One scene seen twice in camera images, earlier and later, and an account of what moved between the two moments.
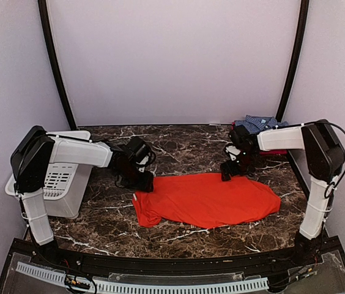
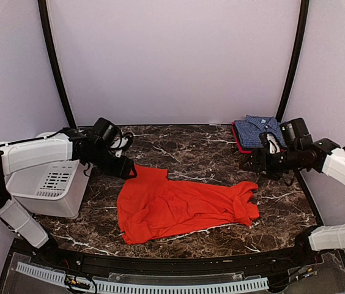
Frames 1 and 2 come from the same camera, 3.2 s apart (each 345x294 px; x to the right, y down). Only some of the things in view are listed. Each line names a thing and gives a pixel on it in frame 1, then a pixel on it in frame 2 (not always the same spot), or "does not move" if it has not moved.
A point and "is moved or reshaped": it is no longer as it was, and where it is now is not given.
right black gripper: (233, 171) to (256, 155)
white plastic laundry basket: (66, 185) does not move
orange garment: (205, 199) is moved or reshaped
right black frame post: (300, 46) does not move
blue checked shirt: (254, 124) does not move
